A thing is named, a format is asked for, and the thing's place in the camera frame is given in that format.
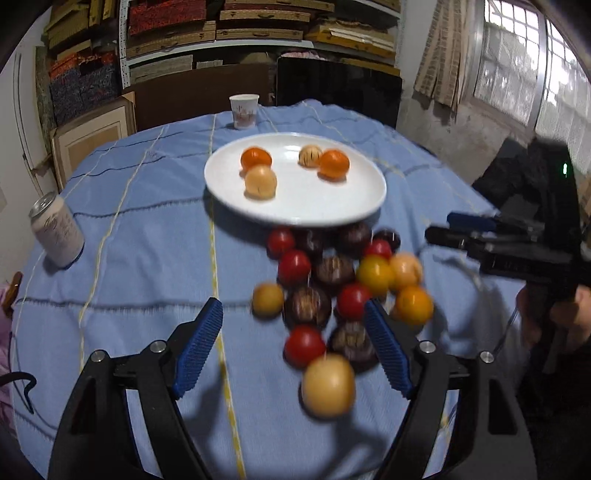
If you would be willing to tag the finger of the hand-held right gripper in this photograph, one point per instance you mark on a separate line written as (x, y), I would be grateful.
(450, 236)
(471, 221)

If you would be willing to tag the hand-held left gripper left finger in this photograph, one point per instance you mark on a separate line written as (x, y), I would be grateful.
(201, 350)

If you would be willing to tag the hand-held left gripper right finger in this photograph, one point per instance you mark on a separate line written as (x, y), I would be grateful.
(388, 350)

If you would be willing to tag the orange-yellow cherry tomato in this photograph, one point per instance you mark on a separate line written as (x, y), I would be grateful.
(414, 304)

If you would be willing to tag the peach cherry tomato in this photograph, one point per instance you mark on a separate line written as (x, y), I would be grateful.
(407, 270)

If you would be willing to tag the large tan cherry tomato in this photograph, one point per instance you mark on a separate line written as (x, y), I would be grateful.
(328, 385)

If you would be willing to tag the yellow cherry tomato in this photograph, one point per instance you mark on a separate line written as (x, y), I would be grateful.
(375, 273)

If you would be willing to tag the small tan cherry tomato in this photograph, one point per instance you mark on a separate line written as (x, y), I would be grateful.
(268, 299)

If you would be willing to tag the white plate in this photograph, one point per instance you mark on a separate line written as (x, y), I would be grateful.
(314, 198)

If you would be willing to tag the person's right hand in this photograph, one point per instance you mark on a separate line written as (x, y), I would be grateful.
(575, 309)

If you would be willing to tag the black jacket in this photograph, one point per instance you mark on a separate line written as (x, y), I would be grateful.
(508, 180)

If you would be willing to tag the blue checked tablecloth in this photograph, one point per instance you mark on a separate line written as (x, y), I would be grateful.
(138, 230)

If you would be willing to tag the orange cherry tomato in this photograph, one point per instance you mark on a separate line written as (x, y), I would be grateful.
(256, 158)
(333, 164)

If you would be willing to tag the striped beige cherry tomato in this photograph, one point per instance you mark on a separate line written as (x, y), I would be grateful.
(310, 156)

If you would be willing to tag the barred window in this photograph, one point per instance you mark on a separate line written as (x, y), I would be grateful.
(512, 60)

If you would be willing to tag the beige checked curtain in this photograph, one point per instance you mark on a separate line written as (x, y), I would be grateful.
(443, 55)

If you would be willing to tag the pale beige cherry tomato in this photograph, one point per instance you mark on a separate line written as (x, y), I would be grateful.
(261, 182)

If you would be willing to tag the white beverage can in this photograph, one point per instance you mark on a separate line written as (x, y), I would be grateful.
(57, 230)

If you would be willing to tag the black flat panel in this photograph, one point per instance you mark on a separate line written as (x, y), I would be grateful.
(337, 87)

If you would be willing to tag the pink cloth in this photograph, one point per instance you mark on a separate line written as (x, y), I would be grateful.
(5, 350)

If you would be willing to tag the brown wooden object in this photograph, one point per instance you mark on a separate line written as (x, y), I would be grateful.
(13, 290)

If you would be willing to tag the white paper cup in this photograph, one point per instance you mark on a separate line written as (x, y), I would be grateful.
(244, 113)

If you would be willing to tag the brown cardboard panel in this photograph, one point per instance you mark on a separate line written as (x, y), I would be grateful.
(194, 92)

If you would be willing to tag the stack of flat tan boxes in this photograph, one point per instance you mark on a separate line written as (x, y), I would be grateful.
(258, 18)

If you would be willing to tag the white door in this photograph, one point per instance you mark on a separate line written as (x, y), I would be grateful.
(30, 115)

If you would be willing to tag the pile of patterned boxes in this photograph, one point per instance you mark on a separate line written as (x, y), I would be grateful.
(83, 83)

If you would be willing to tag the white metal shelf rack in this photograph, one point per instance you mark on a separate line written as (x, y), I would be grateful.
(123, 46)

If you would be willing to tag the wooden picture frame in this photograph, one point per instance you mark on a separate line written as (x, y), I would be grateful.
(92, 138)

